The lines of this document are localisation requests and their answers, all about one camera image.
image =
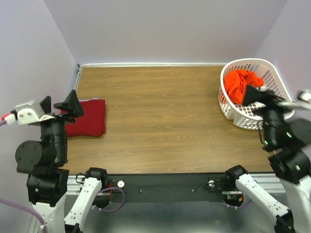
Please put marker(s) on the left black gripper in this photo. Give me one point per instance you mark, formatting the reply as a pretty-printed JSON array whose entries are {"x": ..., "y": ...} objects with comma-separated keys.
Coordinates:
[{"x": 71, "y": 103}]

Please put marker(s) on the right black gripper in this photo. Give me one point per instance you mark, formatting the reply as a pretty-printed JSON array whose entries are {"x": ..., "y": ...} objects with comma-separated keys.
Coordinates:
[{"x": 252, "y": 92}]

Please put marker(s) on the dark red t shirt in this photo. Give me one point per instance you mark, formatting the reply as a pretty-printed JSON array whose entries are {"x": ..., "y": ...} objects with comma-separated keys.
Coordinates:
[{"x": 92, "y": 123}]

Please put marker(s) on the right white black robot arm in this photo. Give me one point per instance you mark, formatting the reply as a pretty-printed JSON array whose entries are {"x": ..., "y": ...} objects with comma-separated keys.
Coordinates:
[{"x": 289, "y": 163}]

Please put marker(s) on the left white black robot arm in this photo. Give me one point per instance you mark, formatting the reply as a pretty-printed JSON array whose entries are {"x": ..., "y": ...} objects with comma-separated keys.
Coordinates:
[{"x": 42, "y": 160}]

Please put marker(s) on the orange t shirt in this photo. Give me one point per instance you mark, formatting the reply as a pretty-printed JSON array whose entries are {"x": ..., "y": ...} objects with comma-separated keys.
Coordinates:
[{"x": 236, "y": 83}]

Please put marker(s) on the folded purple t shirt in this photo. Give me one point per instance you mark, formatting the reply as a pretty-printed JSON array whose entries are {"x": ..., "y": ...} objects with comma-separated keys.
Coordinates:
[{"x": 94, "y": 98}]

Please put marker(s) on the white plastic laundry basket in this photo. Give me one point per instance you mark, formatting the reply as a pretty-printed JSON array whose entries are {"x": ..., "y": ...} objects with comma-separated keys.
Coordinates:
[{"x": 242, "y": 116}]

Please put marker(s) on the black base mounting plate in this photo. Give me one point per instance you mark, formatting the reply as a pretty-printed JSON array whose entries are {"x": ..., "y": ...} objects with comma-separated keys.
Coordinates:
[{"x": 174, "y": 187}]

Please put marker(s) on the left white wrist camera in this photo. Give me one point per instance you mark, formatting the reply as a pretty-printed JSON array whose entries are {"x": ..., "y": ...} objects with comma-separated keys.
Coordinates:
[{"x": 26, "y": 113}]

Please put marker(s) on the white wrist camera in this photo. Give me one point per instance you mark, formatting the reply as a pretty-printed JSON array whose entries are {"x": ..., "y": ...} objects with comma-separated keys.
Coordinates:
[
  {"x": 304, "y": 95},
  {"x": 26, "y": 113}
]

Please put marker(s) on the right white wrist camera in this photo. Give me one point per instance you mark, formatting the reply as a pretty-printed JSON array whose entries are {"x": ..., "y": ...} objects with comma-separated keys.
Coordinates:
[{"x": 304, "y": 95}]

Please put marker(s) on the aluminium frame rail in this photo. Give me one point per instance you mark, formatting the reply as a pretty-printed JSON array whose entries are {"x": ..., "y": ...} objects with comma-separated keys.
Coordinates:
[{"x": 164, "y": 120}]

